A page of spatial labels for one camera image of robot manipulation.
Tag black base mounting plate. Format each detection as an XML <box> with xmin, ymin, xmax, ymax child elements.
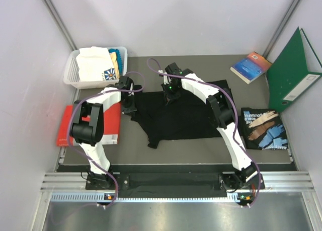
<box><xmin>85</xmin><ymin>172</ymin><xmax>266</xmax><ymax>191</ymax></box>

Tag green binder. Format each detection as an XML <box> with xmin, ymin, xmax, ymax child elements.
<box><xmin>267</xmin><ymin>28</ymin><xmax>321</xmax><ymax>113</ymax></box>

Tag white t-shirt with flower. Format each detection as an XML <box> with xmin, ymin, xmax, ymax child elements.
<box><xmin>76</xmin><ymin>46</ymin><xmax>118</xmax><ymax>82</ymax></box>

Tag white plastic laundry basket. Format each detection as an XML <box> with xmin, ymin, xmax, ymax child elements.
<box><xmin>63</xmin><ymin>46</ymin><xmax>127</xmax><ymax>89</ymax></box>

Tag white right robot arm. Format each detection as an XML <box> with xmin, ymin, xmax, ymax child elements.
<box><xmin>158</xmin><ymin>63</ymin><xmax>258</xmax><ymax>189</ymax></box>

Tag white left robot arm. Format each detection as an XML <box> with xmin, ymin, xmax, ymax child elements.
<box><xmin>68</xmin><ymin>76</ymin><xmax>137</xmax><ymax>189</ymax></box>

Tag folded black printed t-shirt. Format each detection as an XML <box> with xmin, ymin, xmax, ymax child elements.
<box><xmin>238</xmin><ymin>108</ymin><xmax>289</xmax><ymax>150</ymax></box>

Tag blue t-shirt in basket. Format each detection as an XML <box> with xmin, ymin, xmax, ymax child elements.
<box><xmin>108</xmin><ymin>48</ymin><xmax>123</xmax><ymax>79</ymax></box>

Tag aluminium rail frame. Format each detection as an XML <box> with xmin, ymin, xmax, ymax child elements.
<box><xmin>31</xmin><ymin>168</ymin><xmax>321</xmax><ymax>230</ymax></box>

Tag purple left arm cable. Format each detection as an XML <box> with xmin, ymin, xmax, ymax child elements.
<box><xmin>67</xmin><ymin>71</ymin><xmax>145</xmax><ymax>208</ymax></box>

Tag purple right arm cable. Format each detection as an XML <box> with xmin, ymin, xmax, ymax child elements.
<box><xmin>146</xmin><ymin>58</ymin><xmax>261</xmax><ymax>208</ymax></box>

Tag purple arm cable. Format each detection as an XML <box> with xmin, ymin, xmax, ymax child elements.
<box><xmin>67</xmin><ymin>71</ymin><xmax>145</xmax><ymax>208</ymax></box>
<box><xmin>146</xmin><ymin>58</ymin><xmax>261</xmax><ymax>208</ymax></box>

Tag cream t-shirt in basket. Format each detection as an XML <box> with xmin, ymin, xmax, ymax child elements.
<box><xmin>109</xmin><ymin>52</ymin><xmax>119</xmax><ymax>70</ymax></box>

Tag blue orange book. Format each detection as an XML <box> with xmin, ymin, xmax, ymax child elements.
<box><xmin>230</xmin><ymin>51</ymin><xmax>272</xmax><ymax>84</ymax></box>

